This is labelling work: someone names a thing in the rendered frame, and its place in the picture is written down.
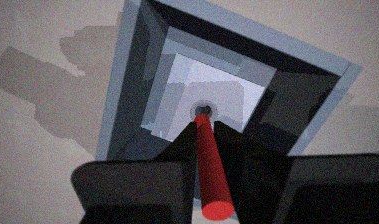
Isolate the red peg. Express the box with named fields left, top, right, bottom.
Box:
left=194, top=114, right=235, bottom=221

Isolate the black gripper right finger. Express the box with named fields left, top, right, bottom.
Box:
left=213, top=121, right=379, bottom=224

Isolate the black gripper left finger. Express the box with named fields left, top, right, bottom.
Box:
left=71, top=121, right=197, bottom=224

